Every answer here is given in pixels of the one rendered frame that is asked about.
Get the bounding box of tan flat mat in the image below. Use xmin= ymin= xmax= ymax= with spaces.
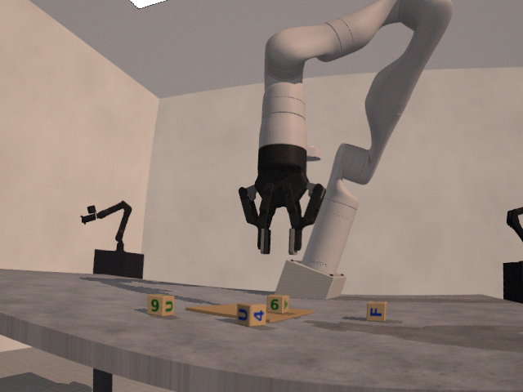
xmin=186 ymin=304 xmax=313 ymax=323

